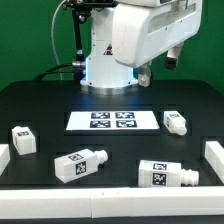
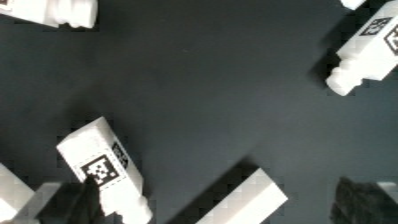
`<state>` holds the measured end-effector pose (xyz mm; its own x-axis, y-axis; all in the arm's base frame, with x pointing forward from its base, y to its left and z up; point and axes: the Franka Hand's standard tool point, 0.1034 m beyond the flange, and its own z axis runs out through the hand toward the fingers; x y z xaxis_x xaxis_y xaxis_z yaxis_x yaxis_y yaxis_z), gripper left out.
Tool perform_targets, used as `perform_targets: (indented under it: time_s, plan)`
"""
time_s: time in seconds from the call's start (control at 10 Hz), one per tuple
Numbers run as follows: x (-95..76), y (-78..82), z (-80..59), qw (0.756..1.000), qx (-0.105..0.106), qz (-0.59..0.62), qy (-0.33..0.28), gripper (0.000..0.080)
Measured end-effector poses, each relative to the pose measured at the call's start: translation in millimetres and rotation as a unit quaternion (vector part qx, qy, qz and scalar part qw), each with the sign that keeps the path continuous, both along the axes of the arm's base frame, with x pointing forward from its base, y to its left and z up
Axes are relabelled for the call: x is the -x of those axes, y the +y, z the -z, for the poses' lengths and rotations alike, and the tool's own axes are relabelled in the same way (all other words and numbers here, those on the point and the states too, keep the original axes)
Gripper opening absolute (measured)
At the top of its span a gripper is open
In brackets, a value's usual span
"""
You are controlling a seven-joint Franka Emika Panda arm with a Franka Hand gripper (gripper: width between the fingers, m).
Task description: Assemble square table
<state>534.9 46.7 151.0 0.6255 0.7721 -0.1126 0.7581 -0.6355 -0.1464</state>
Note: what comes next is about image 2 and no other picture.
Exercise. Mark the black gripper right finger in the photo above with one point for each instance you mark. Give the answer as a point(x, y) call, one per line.
point(364, 204)

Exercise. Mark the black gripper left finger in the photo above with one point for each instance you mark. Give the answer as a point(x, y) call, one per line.
point(65, 204)

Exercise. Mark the white table leg with tag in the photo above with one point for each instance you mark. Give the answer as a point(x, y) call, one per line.
point(97, 157)
point(369, 53)

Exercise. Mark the white square tabletop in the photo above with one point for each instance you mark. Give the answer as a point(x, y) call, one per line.
point(252, 202)

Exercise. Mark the white left fence piece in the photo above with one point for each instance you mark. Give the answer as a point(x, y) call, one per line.
point(15, 197)

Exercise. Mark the white table leg top left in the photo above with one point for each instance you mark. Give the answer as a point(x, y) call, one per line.
point(53, 12)

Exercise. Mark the white table leg fragment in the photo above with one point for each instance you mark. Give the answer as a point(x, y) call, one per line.
point(353, 3)

